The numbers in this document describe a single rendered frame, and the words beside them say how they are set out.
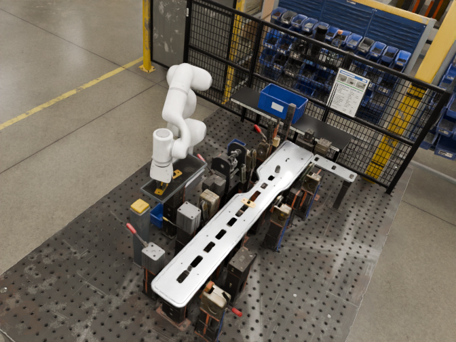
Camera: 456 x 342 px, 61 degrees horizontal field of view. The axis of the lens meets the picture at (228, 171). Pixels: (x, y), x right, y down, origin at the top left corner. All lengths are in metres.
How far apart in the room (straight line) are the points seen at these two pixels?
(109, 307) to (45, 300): 0.31
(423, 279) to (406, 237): 0.43
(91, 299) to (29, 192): 1.73
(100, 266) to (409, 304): 2.31
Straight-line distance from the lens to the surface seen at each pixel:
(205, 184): 2.05
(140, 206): 1.84
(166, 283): 1.78
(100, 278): 2.17
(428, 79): 2.61
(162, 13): 4.78
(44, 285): 2.21
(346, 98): 2.74
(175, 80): 1.81
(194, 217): 1.87
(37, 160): 3.93
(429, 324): 3.40
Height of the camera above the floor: 2.54
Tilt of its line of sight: 42 degrees down
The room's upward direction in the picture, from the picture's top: 11 degrees clockwise
